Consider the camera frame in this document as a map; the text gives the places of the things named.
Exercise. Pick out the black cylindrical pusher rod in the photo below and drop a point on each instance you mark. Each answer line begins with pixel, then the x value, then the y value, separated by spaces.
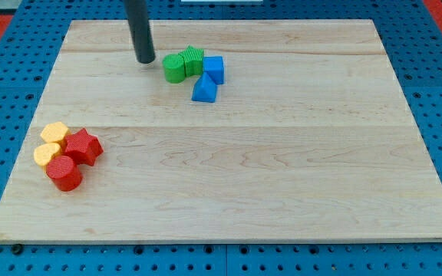
pixel 140 32

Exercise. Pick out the green star block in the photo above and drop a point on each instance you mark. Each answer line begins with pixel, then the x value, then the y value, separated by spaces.
pixel 193 60

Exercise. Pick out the red star block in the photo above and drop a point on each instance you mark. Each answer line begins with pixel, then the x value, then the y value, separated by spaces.
pixel 83 147

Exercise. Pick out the green cylinder block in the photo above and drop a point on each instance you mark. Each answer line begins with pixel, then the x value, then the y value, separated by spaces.
pixel 174 68

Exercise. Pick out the blue cube block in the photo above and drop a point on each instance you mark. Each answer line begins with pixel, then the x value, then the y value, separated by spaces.
pixel 214 67

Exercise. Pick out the blue triangular prism block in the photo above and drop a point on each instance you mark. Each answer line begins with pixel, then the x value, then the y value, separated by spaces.
pixel 205 89

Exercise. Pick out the yellow hexagon block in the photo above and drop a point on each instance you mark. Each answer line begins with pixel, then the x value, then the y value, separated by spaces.
pixel 55 133

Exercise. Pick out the yellow heart block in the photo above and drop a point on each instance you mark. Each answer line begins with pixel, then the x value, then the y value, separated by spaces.
pixel 45 153

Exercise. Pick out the red cylinder block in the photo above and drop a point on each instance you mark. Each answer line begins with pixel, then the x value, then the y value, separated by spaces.
pixel 64 173

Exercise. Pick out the light wooden board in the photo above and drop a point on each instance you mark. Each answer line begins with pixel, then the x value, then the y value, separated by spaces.
pixel 310 141

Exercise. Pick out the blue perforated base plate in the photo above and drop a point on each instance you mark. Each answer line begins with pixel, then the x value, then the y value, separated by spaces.
pixel 412 38

